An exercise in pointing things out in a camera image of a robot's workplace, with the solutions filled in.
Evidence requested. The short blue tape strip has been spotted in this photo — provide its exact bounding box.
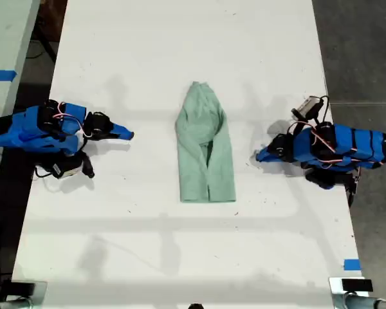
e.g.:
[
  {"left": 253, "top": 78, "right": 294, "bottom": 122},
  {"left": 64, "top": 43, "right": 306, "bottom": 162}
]
[{"left": 343, "top": 258, "right": 362, "bottom": 272}]

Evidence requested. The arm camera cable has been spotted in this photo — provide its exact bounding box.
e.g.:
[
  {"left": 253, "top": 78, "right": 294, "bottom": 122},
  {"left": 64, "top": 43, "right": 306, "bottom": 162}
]
[
  {"left": 313, "top": 95, "right": 331, "bottom": 127},
  {"left": 34, "top": 163, "right": 56, "bottom": 178}
]

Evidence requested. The black hanging cable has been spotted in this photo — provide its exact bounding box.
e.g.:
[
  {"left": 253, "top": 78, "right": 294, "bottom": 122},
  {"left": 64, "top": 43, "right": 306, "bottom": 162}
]
[{"left": 346, "top": 172, "right": 363, "bottom": 207}]

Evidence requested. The pale green T-shirt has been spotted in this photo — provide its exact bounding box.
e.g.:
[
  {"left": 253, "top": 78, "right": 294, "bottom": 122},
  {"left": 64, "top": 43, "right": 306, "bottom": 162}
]
[{"left": 175, "top": 80, "right": 237, "bottom": 203}]

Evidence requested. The grey clamp plate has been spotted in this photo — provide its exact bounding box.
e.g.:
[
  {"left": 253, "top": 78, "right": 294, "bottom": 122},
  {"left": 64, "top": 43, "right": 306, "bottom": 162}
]
[{"left": 10, "top": 279, "right": 48, "bottom": 304}]

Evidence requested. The arm red white wire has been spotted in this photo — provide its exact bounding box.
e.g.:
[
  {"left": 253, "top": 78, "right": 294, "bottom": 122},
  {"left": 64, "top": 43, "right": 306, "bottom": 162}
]
[
  {"left": 288, "top": 120, "right": 363, "bottom": 171},
  {"left": 50, "top": 101, "right": 91, "bottom": 140}
]

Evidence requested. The white clamp plate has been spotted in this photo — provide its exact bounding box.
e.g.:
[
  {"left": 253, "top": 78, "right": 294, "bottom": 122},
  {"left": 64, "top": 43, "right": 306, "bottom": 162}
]
[{"left": 328, "top": 276, "right": 371, "bottom": 309}]

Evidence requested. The white side table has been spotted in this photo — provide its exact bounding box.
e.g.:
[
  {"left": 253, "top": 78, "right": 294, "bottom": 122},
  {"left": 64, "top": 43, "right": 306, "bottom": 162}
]
[{"left": 0, "top": 0, "right": 41, "bottom": 202}]

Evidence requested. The arm camera box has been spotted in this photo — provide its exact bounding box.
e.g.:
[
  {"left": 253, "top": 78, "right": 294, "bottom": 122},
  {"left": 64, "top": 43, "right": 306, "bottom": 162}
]
[
  {"left": 50, "top": 151, "right": 96, "bottom": 180},
  {"left": 291, "top": 95, "right": 326, "bottom": 122}
]

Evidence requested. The silver metal tube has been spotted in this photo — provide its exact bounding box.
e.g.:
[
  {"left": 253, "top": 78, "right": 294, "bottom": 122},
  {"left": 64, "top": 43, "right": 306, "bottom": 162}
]
[
  {"left": 343, "top": 292, "right": 386, "bottom": 309},
  {"left": 0, "top": 297, "right": 36, "bottom": 309}
]

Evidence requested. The small black box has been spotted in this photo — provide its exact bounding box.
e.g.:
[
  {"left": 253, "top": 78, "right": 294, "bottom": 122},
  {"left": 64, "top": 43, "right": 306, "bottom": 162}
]
[{"left": 341, "top": 279, "right": 374, "bottom": 292}]

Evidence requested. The black clamp block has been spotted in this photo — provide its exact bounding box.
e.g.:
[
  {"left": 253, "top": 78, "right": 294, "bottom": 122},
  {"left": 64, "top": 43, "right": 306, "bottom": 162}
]
[{"left": 11, "top": 282, "right": 36, "bottom": 295}]

